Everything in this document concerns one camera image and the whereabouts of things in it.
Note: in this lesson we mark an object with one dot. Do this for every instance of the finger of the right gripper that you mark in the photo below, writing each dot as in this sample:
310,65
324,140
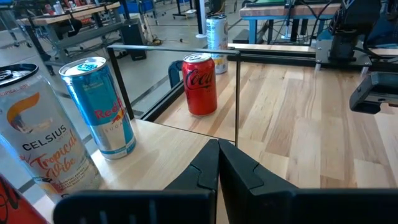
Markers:
376,93

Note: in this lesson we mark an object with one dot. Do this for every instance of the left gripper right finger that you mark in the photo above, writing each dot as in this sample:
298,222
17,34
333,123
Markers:
264,205

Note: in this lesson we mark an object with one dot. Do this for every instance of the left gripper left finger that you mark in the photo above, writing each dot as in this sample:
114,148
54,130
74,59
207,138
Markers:
186,202

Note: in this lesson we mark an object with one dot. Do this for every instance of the red Coca-Cola can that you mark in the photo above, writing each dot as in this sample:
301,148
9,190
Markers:
199,90
15,208

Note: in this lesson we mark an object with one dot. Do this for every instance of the blue silver Red Bull can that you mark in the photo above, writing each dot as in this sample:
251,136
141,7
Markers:
99,109

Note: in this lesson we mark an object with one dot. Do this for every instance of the white Celsius can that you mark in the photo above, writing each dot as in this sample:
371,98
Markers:
46,133
217,37

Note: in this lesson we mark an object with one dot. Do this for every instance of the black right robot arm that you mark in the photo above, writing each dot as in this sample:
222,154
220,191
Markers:
342,43

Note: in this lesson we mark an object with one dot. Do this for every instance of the blue-legged wooden table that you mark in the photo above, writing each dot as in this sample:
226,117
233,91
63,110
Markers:
280,11

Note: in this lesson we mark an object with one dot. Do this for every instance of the blue clamp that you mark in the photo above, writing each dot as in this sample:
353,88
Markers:
173,73

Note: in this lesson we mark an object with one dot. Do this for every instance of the black computer tower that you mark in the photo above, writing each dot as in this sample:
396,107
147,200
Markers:
133,37

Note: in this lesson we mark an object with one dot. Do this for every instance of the white tower fan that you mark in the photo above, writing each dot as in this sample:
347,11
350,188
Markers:
202,15

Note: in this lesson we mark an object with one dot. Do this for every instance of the wooden workbench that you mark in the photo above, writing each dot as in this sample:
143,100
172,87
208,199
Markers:
62,17

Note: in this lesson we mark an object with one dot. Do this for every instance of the black aluminium rig frame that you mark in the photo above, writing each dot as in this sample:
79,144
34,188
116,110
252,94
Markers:
270,59

